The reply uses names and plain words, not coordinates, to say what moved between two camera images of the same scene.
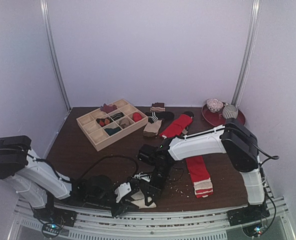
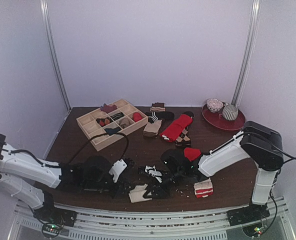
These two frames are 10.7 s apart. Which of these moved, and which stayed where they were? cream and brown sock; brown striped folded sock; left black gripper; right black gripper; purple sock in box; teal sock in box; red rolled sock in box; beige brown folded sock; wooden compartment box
Moved: right black gripper; cream and brown sock; left black gripper
Stayed: wooden compartment box; purple sock in box; red rolled sock in box; brown striped folded sock; beige brown folded sock; teal sock in box
